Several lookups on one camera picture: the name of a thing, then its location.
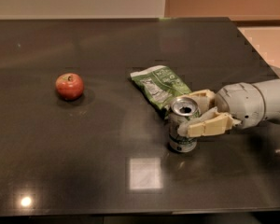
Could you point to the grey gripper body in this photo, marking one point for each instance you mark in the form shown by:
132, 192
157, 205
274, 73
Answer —
239, 104

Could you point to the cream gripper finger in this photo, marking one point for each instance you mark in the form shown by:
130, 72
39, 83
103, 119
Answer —
205, 99
210, 123

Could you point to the green white 7up can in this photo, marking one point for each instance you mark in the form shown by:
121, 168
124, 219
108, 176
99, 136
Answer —
182, 110

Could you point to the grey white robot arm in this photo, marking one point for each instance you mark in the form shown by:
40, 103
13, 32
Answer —
270, 91

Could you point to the green chip bag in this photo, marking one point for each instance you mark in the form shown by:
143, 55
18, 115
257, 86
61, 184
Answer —
160, 85

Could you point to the red apple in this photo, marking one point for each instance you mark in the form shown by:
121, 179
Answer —
69, 86

